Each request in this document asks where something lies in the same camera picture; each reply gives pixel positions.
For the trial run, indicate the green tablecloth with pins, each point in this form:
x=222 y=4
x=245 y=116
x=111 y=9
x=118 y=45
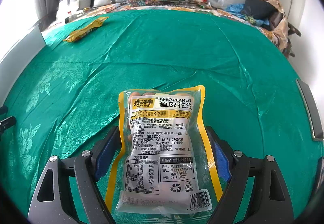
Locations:
x=177 y=57

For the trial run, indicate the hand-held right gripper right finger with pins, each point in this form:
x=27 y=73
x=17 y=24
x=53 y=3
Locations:
x=221 y=160

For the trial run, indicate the small yellow snack packet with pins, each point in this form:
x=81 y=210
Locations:
x=83 y=31

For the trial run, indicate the black bag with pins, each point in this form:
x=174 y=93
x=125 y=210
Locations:
x=258 y=7

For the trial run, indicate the yellow bordered peanut packet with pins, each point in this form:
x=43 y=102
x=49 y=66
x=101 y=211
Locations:
x=162 y=150

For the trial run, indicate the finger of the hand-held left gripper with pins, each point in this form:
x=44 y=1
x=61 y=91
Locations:
x=8 y=121

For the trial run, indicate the blue cloth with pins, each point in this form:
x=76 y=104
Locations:
x=235 y=9

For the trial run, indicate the dark wooden chair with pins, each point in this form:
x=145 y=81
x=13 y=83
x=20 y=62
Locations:
x=293 y=42

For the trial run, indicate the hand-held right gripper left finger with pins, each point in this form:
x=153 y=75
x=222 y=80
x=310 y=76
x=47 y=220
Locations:
x=106 y=155

